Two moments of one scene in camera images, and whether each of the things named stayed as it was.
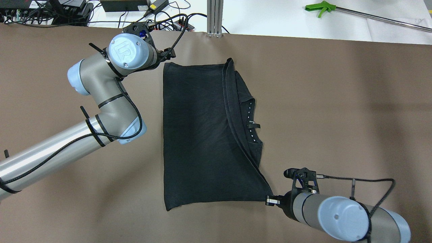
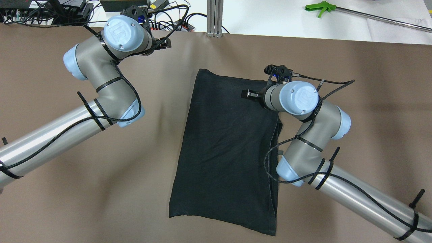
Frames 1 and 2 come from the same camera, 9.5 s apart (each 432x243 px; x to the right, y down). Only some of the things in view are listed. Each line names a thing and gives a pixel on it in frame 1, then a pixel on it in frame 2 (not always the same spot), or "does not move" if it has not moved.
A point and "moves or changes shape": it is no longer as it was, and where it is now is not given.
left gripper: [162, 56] -> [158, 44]
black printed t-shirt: [212, 147] moves or changes shape
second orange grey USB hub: [180, 26] does not move
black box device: [112, 6] does not move
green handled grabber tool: [322, 6] does not move
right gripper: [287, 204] -> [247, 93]
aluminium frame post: [215, 11] does not move
